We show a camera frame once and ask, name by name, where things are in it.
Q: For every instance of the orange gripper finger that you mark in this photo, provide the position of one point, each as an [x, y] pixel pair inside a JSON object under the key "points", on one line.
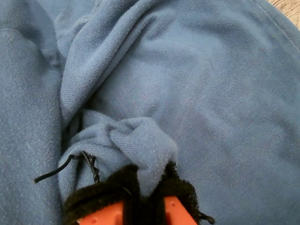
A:
{"points": [[178, 211], [98, 197]]}

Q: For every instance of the blue printed T-shirt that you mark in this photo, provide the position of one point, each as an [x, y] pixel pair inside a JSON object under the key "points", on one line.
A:
{"points": [[187, 70]]}

